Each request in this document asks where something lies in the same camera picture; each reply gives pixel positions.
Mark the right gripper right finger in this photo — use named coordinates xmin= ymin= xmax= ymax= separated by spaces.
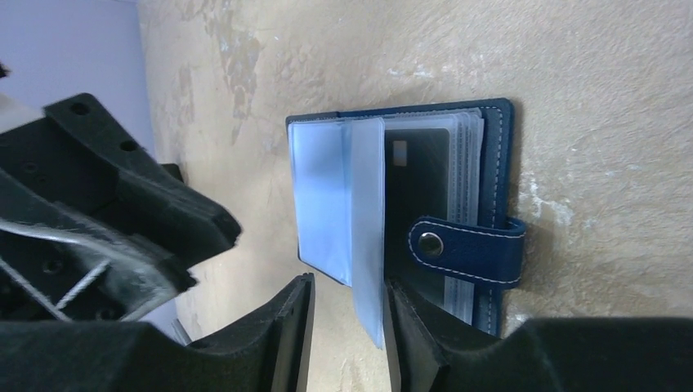
xmin=385 ymin=280 xmax=692 ymax=391

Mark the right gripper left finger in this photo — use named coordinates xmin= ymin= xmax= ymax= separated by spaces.
xmin=1 ymin=274 xmax=315 ymax=391

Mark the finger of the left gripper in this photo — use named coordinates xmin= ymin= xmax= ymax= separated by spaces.
xmin=1 ymin=171 xmax=196 ymax=322
xmin=1 ymin=93 xmax=242 ymax=268

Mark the black VIP credit card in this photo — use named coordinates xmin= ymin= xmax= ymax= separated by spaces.
xmin=384 ymin=128 xmax=449 ymax=306

